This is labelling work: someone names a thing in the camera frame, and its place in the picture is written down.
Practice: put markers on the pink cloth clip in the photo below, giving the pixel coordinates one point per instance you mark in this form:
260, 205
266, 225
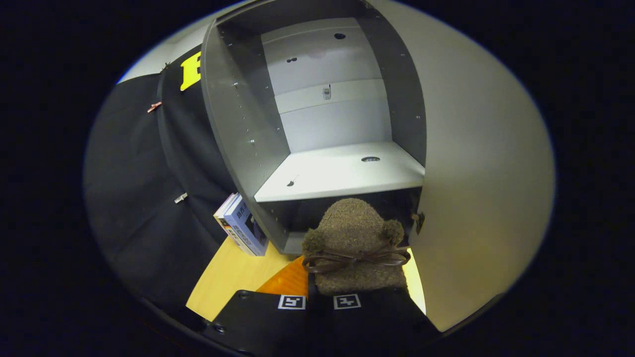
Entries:
154, 107

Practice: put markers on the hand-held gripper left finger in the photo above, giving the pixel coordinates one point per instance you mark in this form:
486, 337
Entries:
263, 322

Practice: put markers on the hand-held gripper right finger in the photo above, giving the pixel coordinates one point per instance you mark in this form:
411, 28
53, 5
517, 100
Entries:
367, 322

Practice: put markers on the white book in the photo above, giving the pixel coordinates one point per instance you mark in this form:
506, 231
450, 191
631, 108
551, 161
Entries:
222, 218

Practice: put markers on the blue book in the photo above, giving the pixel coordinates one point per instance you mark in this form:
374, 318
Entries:
245, 225

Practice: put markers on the black backdrop cloth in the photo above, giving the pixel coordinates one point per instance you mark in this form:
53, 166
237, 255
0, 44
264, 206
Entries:
134, 198

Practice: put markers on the silver metal clip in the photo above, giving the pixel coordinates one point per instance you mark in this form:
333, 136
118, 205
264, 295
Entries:
180, 198

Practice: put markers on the brown fuzzy shoe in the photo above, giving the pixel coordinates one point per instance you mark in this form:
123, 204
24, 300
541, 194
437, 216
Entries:
354, 223

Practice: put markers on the beige shoe cabinet door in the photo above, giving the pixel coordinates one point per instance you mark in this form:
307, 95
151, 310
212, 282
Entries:
486, 173

